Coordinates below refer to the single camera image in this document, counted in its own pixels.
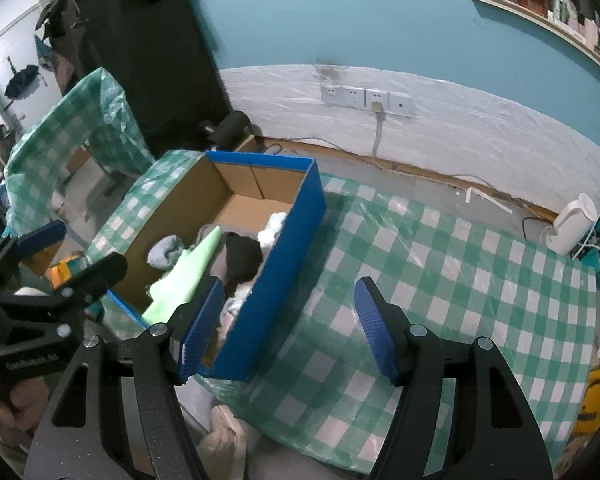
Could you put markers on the dark folded umbrella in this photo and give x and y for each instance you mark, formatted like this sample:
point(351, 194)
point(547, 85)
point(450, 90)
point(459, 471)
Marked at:
point(22, 82)

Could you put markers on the green white checked plastic cover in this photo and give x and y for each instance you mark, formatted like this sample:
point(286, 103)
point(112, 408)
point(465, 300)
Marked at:
point(45, 150)

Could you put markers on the wooden wall shelf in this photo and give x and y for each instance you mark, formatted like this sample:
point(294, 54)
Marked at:
point(545, 22)

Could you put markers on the person's left hand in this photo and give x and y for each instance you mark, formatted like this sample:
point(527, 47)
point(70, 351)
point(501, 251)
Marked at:
point(10, 402)

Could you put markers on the green white checked tablecloth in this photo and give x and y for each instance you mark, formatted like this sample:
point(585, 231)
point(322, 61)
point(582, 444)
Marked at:
point(430, 270)

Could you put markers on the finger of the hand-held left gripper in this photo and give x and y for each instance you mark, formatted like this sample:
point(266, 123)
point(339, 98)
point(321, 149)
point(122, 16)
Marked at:
point(95, 272)
point(42, 237)

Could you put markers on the white cloth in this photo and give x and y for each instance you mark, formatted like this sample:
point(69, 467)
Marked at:
point(272, 227)
point(236, 307)

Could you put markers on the white wall socket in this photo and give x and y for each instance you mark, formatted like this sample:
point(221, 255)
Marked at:
point(331, 95)
point(354, 97)
point(401, 104)
point(377, 100)

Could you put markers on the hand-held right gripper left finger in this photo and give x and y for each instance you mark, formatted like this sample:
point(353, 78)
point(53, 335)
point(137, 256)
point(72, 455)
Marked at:
point(200, 330)

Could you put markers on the light green cloth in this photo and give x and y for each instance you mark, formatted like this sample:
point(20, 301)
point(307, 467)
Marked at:
point(185, 280)

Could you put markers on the grey blue sock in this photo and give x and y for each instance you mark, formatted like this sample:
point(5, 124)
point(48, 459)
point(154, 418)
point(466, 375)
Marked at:
point(165, 252)

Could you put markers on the cardboard box with blue trim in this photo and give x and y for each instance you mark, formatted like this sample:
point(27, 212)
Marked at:
point(285, 300)

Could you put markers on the yellow snack packet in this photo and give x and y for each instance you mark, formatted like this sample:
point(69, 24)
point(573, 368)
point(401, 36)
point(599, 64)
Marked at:
point(67, 272)

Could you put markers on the white plastic strip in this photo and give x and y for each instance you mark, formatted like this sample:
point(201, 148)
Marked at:
point(485, 199)

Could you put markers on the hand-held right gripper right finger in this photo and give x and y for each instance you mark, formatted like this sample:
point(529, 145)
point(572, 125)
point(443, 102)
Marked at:
point(375, 332)

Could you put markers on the white electric kettle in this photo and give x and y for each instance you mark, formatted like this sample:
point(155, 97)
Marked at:
point(572, 225)

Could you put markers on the black cloth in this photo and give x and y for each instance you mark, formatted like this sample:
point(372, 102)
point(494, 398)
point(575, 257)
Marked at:
point(242, 257)

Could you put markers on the person's grey shoe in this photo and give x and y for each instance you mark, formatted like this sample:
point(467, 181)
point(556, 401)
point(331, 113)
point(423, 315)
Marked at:
point(225, 437)

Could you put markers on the yellow sign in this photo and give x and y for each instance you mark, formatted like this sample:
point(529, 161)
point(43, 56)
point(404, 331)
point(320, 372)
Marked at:
point(597, 400)

